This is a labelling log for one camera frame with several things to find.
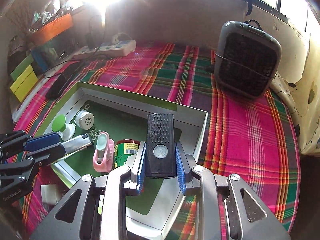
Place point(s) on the pink white tape dispenser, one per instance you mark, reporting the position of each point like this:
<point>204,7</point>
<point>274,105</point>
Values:
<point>104,153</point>

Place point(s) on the dark grey mini heater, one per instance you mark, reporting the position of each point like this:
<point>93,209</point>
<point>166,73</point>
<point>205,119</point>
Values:
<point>246,59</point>

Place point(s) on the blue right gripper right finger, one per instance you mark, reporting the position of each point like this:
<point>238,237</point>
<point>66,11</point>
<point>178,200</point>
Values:
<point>182,168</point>

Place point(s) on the white usb charger block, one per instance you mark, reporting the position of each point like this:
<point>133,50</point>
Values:
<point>50,194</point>

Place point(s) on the orange planter tray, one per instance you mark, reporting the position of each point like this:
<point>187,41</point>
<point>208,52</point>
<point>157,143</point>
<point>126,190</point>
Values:
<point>51,30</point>

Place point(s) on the black smartphone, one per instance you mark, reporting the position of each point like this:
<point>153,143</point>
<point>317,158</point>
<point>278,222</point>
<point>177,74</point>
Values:
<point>62,82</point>

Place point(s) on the red lid green bottle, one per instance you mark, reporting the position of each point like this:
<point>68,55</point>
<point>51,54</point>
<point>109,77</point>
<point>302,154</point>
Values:
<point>123,149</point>

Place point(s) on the floral cream curtain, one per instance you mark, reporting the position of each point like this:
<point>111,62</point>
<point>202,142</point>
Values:
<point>297,79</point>

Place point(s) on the plaid pink green cloth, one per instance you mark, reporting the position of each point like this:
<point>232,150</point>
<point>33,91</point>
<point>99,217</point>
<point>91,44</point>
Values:
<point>255,139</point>

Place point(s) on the white power strip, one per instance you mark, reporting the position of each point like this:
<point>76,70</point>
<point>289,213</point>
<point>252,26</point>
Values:
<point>120,49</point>

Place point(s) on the green cap white stand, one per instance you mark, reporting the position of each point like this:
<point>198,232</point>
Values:
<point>60,125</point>

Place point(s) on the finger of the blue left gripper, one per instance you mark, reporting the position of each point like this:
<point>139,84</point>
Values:
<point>44,141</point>

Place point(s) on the yellow green box stack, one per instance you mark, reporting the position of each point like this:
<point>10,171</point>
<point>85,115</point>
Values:
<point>24,79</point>

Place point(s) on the silver white stick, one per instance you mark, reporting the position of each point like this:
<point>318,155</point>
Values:
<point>77,144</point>

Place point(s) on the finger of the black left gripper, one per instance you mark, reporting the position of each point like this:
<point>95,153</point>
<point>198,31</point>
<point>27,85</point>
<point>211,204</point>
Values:
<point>47,155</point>

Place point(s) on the black rectangular sensor device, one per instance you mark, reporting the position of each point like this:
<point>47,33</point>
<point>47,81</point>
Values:
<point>160,159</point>

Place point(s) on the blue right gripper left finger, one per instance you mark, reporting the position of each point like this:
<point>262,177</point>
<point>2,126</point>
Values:
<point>137,166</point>

